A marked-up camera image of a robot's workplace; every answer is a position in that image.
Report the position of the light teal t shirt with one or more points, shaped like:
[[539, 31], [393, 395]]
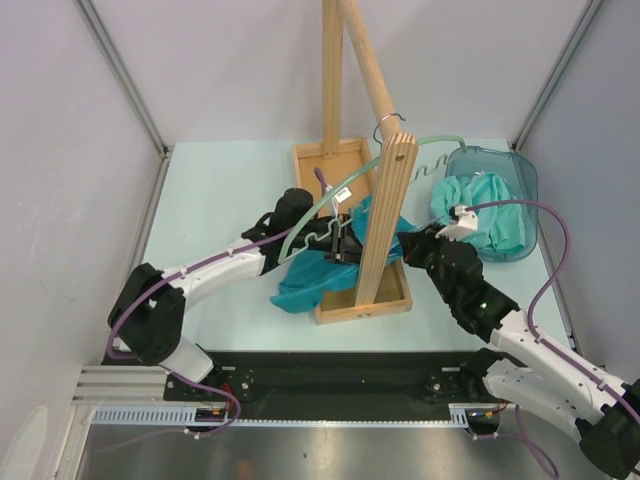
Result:
[[501, 228]]

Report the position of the white slotted cable duct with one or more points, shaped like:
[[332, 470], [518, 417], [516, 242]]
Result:
[[209, 417]]

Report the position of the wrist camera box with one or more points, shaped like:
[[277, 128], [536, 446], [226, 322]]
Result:
[[341, 195], [464, 222]]

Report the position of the translucent teal plastic bin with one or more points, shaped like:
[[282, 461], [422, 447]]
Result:
[[520, 175]]

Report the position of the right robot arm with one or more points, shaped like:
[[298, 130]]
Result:
[[525, 366]]

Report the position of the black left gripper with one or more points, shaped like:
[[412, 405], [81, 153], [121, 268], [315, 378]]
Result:
[[344, 246]]

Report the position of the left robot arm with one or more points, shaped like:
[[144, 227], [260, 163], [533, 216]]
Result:
[[149, 312]]

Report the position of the wooden clothes rack stand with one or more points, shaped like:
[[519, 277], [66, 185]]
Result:
[[382, 287]]

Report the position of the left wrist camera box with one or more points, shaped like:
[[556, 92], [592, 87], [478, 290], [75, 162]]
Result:
[[341, 195]]

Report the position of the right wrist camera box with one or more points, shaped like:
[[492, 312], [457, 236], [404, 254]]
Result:
[[464, 222]]

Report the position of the dark teal t shirt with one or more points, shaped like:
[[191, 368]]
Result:
[[310, 275]]

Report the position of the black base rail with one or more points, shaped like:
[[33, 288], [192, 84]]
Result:
[[365, 382]]

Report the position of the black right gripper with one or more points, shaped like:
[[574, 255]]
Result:
[[413, 244]]

